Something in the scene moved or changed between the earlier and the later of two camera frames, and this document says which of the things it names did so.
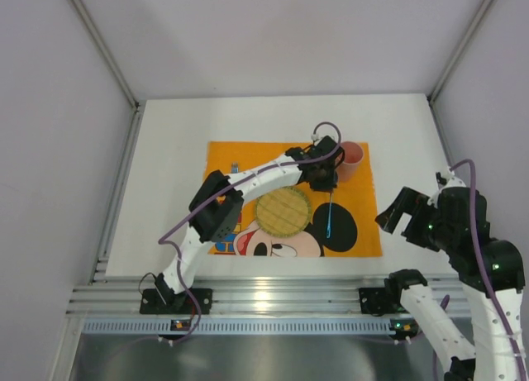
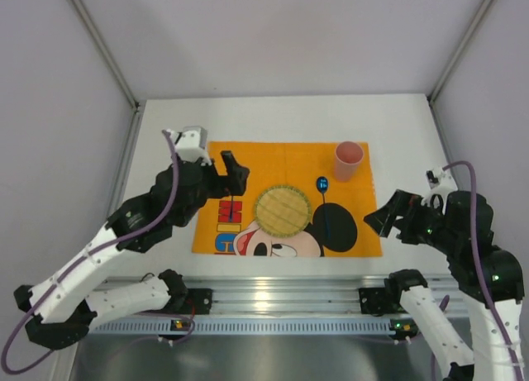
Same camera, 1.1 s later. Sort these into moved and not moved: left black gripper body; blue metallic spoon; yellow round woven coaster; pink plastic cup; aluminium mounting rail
Moved: left black gripper body; blue metallic spoon
Not moved: aluminium mounting rail; pink plastic cup; yellow round woven coaster
